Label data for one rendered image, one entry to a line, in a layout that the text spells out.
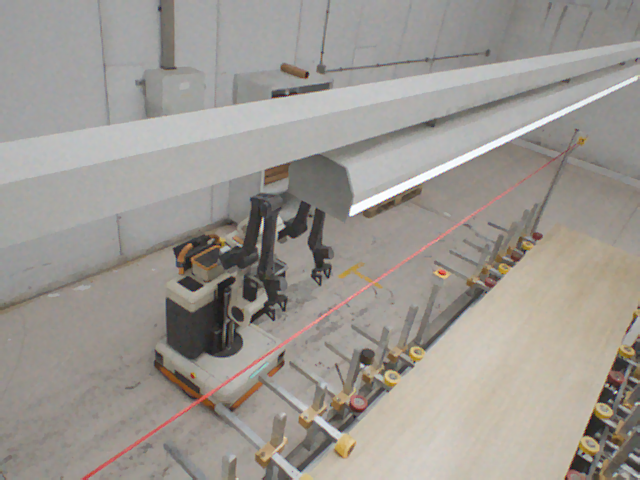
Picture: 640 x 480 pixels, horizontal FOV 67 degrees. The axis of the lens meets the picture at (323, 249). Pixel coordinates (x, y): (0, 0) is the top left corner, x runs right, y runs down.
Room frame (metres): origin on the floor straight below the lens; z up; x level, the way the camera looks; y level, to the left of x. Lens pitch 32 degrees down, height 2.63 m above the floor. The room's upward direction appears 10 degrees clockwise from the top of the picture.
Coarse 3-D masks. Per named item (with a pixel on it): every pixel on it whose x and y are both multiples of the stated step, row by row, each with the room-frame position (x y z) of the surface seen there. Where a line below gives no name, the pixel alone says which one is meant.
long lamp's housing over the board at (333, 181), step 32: (512, 96) 1.27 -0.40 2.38; (544, 96) 1.34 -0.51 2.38; (576, 96) 1.58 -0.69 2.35; (416, 128) 0.85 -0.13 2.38; (448, 128) 0.88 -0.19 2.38; (480, 128) 0.98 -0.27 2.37; (512, 128) 1.11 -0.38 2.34; (320, 160) 0.64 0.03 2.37; (352, 160) 0.64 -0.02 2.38; (384, 160) 0.69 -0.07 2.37; (416, 160) 0.76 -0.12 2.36; (448, 160) 0.85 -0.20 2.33; (288, 192) 0.67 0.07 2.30; (320, 192) 0.63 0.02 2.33; (352, 192) 0.60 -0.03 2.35
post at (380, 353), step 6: (384, 330) 1.79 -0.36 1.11; (390, 330) 1.79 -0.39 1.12; (384, 336) 1.79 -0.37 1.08; (390, 336) 1.80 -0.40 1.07; (384, 342) 1.78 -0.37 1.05; (378, 348) 1.80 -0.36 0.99; (384, 348) 1.78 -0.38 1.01; (378, 354) 1.79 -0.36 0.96; (384, 354) 1.80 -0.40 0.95; (378, 360) 1.79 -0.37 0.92; (372, 366) 1.80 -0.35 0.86; (378, 366) 1.78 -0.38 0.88; (372, 384) 1.78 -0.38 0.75
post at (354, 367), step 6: (354, 348) 1.59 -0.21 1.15; (360, 348) 1.59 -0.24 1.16; (354, 354) 1.59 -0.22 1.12; (360, 354) 1.58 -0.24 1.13; (354, 360) 1.58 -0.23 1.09; (354, 366) 1.58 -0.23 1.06; (348, 372) 1.59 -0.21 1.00; (354, 372) 1.57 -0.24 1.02; (348, 378) 1.59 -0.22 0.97; (354, 378) 1.58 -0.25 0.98; (348, 384) 1.58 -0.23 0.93; (354, 384) 1.60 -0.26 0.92; (348, 390) 1.58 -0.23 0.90; (342, 408) 1.58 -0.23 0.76; (342, 414) 1.58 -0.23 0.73
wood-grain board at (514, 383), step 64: (576, 256) 3.31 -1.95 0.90; (512, 320) 2.34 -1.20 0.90; (576, 320) 2.46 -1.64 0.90; (448, 384) 1.73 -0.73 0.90; (512, 384) 1.80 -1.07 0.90; (576, 384) 1.89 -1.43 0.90; (384, 448) 1.30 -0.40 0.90; (448, 448) 1.35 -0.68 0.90; (512, 448) 1.41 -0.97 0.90; (576, 448) 1.47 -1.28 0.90
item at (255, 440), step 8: (216, 408) 1.30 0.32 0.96; (224, 408) 1.31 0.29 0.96; (224, 416) 1.28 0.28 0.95; (232, 416) 1.28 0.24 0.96; (232, 424) 1.25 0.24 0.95; (240, 424) 1.24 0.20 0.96; (240, 432) 1.22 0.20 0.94; (248, 432) 1.21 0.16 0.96; (248, 440) 1.19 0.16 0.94; (256, 440) 1.18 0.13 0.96; (256, 448) 1.17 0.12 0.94; (272, 456) 1.13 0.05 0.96; (280, 456) 1.13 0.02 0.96; (280, 464) 1.10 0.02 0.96; (288, 464) 1.11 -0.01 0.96; (288, 472) 1.07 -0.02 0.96; (296, 472) 1.08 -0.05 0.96
